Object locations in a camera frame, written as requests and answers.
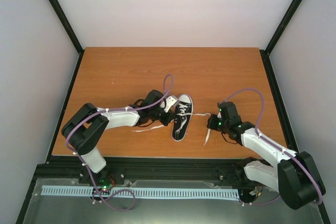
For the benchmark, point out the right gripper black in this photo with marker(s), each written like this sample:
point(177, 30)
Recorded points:
point(211, 124)

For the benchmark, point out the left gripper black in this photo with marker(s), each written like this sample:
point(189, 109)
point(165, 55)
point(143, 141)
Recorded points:
point(171, 116)

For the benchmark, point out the white shoelace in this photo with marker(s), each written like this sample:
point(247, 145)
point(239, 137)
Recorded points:
point(198, 114)

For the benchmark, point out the black white sneaker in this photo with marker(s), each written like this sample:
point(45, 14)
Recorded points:
point(181, 122)

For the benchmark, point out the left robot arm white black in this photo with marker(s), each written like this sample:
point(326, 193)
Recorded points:
point(84, 130)

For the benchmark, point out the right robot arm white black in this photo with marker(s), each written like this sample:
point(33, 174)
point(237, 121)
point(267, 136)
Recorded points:
point(293, 175)

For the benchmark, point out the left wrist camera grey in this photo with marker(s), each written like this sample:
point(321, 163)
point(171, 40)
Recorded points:
point(169, 102)

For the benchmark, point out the black aluminium frame rail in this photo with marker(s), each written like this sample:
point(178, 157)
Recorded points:
point(222, 172)

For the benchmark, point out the right black frame post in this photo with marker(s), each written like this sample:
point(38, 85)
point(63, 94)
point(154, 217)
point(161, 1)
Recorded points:
point(291, 10)

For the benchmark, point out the black frame post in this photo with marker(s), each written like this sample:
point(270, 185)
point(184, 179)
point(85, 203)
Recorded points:
point(291, 10)
point(55, 4)

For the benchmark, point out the light blue cable duct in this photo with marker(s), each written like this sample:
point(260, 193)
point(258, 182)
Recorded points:
point(143, 193)

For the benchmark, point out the left black frame post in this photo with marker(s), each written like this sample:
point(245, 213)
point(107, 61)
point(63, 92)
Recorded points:
point(55, 4)

